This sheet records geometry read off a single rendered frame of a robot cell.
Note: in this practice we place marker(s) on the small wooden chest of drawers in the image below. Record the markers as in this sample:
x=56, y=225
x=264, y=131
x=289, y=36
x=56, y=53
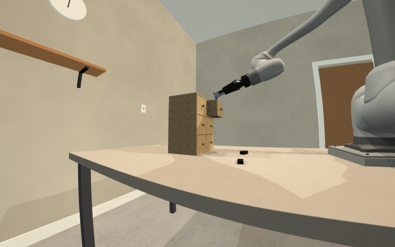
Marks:
x=182, y=124

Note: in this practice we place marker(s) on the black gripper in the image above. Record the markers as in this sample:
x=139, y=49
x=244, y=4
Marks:
x=234, y=86

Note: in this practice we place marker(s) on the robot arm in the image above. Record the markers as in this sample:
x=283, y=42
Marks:
x=372, y=105

